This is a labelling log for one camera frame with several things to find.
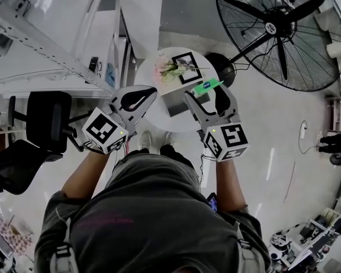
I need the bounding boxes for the person's white left shoe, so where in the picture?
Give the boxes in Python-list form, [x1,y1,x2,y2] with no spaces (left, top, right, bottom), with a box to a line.
[137,131,153,155]

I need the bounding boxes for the person's right forearm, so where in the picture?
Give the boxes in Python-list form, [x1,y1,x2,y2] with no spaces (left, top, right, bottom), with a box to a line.
[214,158,247,213]

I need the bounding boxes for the person's grey t-shirt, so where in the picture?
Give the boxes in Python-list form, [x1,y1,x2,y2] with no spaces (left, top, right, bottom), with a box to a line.
[34,150,273,273]

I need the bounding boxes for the person's black trousers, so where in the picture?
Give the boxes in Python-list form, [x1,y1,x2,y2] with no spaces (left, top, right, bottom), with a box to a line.
[159,143,195,171]

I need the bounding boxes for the grey harness strap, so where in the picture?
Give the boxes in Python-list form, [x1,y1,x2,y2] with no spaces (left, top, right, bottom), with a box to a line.
[235,222,269,273]
[49,217,81,273]

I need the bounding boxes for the smartphone with lit screen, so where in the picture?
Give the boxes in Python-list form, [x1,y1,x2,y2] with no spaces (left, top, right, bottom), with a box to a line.
[206,192,218,213]

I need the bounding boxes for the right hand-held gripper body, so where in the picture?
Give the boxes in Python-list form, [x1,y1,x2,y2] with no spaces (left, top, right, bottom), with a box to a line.
[197,111,251,163]

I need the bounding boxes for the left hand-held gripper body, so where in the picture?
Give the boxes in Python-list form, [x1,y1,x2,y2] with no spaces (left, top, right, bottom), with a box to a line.
[81,97,138,155]

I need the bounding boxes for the small green package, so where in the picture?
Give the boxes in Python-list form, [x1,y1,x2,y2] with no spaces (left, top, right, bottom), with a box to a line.
[190,77,225,98]

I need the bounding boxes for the person's white shoe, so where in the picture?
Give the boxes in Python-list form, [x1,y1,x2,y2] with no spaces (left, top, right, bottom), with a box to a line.
[137,131,153,155]
[164,131,177,148]

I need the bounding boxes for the black picture frame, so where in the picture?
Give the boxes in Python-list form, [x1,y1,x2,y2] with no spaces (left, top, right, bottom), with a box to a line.
[171,51,204,85]

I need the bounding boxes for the large black pedestal fan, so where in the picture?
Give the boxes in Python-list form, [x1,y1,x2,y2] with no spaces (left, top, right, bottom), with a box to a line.
[203,0,341,93]

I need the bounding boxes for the black office chair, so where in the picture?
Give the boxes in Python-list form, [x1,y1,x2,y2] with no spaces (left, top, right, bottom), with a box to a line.
[0,139,64,196]
[7,90,88,154]

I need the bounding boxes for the person's white right shoe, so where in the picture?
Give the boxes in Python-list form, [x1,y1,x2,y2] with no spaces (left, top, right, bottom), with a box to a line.
[164,131,177,148]

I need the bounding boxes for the person's left forearm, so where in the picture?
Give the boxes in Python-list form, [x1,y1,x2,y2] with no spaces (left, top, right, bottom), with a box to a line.
[60,149,112,202]

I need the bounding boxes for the pink checkered box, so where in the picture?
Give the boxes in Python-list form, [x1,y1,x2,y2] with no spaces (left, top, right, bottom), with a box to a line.
[0,217,32,256]

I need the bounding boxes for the pink flower bouquet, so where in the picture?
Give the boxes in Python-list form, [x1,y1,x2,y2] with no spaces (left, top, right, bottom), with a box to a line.
[154,53,211,85]

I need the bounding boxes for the white metal shelf rack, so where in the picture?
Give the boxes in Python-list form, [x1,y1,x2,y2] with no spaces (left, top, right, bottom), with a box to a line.
[0,0,123,99]

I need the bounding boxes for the thin gripper cable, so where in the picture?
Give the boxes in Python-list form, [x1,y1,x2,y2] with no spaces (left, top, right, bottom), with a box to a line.
[112,139,132,169]
[198,151,217,188]

